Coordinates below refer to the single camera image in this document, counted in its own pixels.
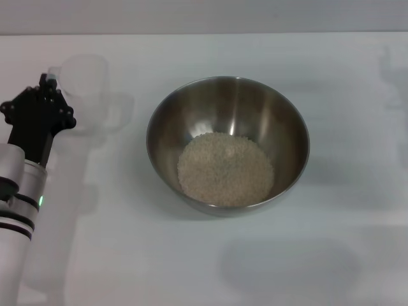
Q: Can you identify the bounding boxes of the translucent plastic measuring cup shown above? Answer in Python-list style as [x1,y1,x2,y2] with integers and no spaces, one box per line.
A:
[47,54,110,136]

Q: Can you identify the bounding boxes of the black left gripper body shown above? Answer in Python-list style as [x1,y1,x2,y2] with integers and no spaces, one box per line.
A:
[0,85,78,167]

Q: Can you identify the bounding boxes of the white rice heap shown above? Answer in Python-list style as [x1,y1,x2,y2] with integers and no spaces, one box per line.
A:
[177,132,275,207]

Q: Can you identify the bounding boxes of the stainless steel bowl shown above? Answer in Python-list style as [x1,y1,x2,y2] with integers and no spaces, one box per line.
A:
[146,75,310,218]

